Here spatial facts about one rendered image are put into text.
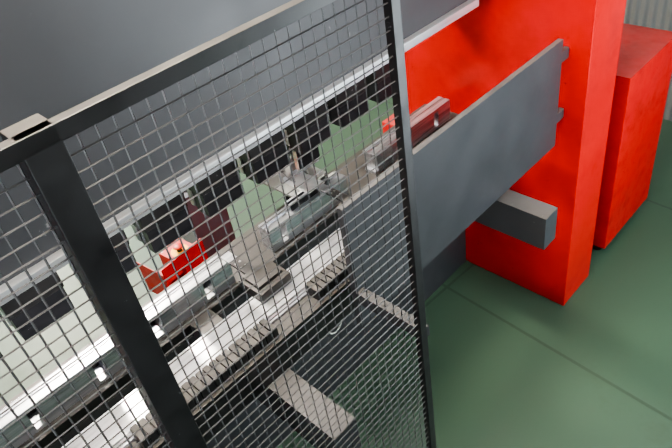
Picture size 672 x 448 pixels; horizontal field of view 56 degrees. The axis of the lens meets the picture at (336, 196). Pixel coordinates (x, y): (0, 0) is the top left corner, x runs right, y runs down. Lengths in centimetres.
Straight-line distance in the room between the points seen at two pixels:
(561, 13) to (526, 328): 142
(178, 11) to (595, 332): 230
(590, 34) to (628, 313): 138
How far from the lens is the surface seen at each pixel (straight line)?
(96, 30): 142
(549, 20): 244
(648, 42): 319
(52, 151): 81
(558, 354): 300
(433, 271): 312
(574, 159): 265
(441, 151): 188
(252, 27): 92
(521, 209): 230
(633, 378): 298
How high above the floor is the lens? 232
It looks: 37 degrees down
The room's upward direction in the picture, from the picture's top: 10 degrees counter-clockwise
